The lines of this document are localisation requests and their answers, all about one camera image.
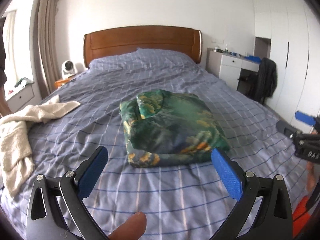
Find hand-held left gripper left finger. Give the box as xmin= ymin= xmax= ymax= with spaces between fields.
xmin=26 ymin=146 xmax=110 ymax=240

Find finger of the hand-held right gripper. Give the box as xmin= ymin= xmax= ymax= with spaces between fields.
xmin=276 ymin=120 xmax=302 ymax=138
xmin=295 ymin=111 xmax=318 ymax=126

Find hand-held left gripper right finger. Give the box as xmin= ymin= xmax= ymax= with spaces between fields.
xmin=211 ymin=148 xmax=293 ymax=240

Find green printed garment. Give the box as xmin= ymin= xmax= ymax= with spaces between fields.
xmin=119 ymin=89 xmax=230 ymax=168

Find person's right hand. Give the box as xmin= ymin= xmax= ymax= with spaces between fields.
xmin=306 ymin=161 xmax=318 ymax=192

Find person's left hand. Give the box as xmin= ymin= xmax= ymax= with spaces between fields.
xmin=108 ymin=211 xmax=147 ymax=240

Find dark jacket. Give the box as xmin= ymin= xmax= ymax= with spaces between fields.
xmin=255 ymin=57 xmax=277 ymax=104

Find bed with blue checked sheet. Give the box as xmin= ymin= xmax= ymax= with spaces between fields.
xmin=0 ymin=48 xmax=310 ymax=240

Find orange plastic part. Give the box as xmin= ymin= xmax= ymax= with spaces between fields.
xmin=292 ymin=195 xmax=312 ymax=229

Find white wardrobe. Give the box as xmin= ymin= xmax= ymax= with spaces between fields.
xmin=231 ymin=0 xmax=320 ymax=133

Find white desk with drawer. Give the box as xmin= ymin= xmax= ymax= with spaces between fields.
xmin=207 ymin=47 xmax=262 ymax=90

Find cream towel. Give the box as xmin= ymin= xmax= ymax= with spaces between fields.
xmin=0 ymin=94 xmax=81 ymax=197

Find wooden nightstand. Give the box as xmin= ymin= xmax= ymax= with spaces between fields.
xmin=55 ymin=76 xmax=75 ymax=88

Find white window cabinet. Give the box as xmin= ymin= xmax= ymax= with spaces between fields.
xmin=5 ymin=84 xmax=35 ymax=113

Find white desk fan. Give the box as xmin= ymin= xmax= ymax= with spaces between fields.
xmin=61 ymin=60 xmax=75 ymax=78

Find green cloth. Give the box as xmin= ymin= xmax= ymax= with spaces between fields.
xmin=14 ymin=78 xmax=33 ymax=88

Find beige curtain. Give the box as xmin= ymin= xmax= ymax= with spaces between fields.
xmin=34 ymin=0 xmax=59 ymax=98

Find wooden headboard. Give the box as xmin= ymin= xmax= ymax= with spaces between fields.
xmin=83 ymin=25 xmax=202 ymax=68

